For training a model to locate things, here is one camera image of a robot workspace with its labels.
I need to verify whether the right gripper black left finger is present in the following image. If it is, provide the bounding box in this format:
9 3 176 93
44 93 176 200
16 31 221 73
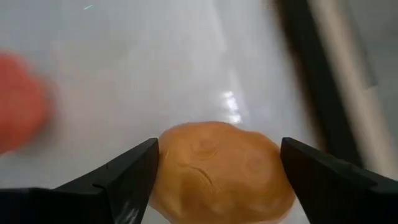
0 138 160 224

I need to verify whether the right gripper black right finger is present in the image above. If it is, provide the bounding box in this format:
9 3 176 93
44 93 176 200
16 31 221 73
280 136 398 224

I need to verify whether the golden bread roll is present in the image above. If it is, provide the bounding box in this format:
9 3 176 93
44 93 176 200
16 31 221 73
148 120 297 224

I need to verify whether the wooden table edge strip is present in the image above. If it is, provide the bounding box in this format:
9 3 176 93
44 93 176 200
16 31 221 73
307 0 398 180

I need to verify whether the orange ribbed tomato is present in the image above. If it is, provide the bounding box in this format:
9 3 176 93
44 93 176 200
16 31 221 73
0 52 54 156

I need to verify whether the black table edge frame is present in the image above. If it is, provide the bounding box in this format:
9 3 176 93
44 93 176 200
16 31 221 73
269 0 365 167

